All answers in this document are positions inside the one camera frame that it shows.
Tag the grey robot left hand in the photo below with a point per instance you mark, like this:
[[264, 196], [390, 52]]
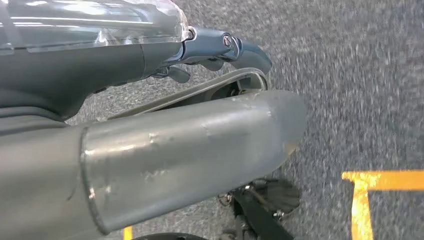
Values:
[[182, 155]]

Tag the black robot left leg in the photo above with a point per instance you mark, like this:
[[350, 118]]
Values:
[[255, 215]]

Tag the yellow floor tape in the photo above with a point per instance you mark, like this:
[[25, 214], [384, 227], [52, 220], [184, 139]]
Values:
[[361, 205]]

